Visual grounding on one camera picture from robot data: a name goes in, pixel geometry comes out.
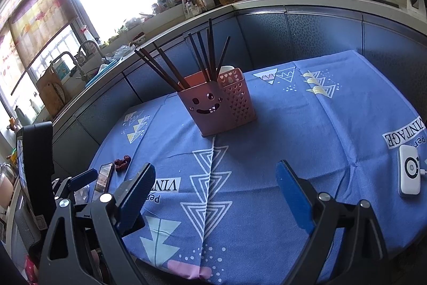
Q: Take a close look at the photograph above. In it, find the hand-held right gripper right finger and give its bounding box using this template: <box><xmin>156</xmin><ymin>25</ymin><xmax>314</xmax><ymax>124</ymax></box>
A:
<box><xmin>275</xmin><ymin>160</ymin><xmax>389</xmax><ymax>285</ymax></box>

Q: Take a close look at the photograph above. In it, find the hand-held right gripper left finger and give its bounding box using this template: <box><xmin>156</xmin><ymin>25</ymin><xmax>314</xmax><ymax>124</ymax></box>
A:
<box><xmin>39</xmin><ymin>162</ymin><xmax>157</xmax><ymax>285</ymax></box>

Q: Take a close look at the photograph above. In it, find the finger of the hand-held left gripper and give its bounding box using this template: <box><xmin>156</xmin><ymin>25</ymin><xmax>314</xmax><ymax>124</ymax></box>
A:
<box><xmin>52</xmin><ymin>168</ymin><xmax>99</xmax><ymax>202</ymax></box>

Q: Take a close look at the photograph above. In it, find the pink plastic utensil holder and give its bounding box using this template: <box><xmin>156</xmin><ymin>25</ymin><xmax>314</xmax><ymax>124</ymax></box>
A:
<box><xmin>177</xmin><ymin>68</ymin><xmax>258</xmax><ymax>138</ymax></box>

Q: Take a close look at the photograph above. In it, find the bundle of wooden chopsticks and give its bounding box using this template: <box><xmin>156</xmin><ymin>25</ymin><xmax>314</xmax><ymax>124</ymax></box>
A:
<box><xmin>134</xmin><ymin>19</ymin><xmax>231</xmax><ymax>92</ymax></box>

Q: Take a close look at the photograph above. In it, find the person's left forearm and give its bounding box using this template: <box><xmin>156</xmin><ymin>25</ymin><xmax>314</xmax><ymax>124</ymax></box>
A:
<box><xmin>23</xmin><ymin>255</ymin><xmax>41</xmax><ymax>285</ymax></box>

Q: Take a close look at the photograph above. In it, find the smartphone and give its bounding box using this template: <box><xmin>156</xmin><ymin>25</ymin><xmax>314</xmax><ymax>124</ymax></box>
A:
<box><xmin>92</xmin><ymin>162</ymin><xmax>114</xmax><ymax>202</ymax></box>

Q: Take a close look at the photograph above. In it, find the cluster of red dates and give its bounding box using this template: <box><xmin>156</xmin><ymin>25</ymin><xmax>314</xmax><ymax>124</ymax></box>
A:
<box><xmin>114</xmin><ymin>155</ymin><xmax>131</xmax><ymax>174</ymax></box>

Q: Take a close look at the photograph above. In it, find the pink kitchen appliance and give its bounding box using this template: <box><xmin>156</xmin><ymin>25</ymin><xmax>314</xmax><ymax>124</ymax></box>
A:
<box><xmin>0</xmin><ymin>163</ymin><xmax>17</xmax><ymax>215</ymax></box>

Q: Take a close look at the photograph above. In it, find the grey thermos bottle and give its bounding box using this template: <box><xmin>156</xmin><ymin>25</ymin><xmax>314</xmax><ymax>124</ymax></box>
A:
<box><xmin>13</xmin><ymin>106</ymin><xmax>29</xmax><ymax>125</ymax></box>

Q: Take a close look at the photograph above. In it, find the blue printed tablecloth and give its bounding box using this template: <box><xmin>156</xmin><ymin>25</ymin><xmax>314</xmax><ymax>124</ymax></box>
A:
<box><xmin>85</xmin><ymin>49</ymin><xmax>427</xmax><ymax>285</ymax></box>

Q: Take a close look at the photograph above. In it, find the wooden cutting board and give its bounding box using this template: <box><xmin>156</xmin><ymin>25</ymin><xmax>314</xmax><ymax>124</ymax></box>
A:
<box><xmin>36</xmin><ymin>66</ymin><xmax>67</xmax><ymax>117</ymax></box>

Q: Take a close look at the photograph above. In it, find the blue printed box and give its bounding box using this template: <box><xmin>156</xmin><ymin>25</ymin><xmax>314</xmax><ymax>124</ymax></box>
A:
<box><xmin>53</xmin><ymin>58</ymin><xmax>72</xmax><ymax>79</ymax></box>

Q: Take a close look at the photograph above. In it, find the blue plastic tray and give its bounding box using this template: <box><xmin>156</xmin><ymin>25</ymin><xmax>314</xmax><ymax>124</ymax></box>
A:
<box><xmin>85</xmin><ymin>60</ymin><xmax>117</xmax><ymax>87</ymax></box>

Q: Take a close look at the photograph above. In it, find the tall steel faucet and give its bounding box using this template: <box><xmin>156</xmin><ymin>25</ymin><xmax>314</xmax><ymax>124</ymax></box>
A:
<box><xmin>50</xmin><ymin>51</ymin><xmax>89</xmax><ymax>82</ymax></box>

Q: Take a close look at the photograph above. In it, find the white power bank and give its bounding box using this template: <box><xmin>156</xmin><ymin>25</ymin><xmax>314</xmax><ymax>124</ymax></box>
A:
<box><xmin>397</xmin><ymin>144</ymin><xmax>422</xmax><ymax>197</ymax></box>

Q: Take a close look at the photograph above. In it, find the clear plastic bag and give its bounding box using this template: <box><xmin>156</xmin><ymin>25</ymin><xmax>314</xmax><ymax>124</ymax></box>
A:
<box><xmin>107</xmin><ymin>45</ymin><xmax>136</xmax><ymax>62</ymax></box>

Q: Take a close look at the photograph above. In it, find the curved steel faucet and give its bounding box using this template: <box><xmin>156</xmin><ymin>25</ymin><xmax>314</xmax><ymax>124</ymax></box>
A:
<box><xmin>78</xmin><ymin>40</ymin><xmax>107</xmax><ymax>63</ymax></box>

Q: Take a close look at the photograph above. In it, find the white spray bottle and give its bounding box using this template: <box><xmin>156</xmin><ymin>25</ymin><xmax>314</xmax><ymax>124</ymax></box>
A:
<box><xmin>82</xmin><ymin>25</ymin><xmax>96</xmax><ymax>43</ymax></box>

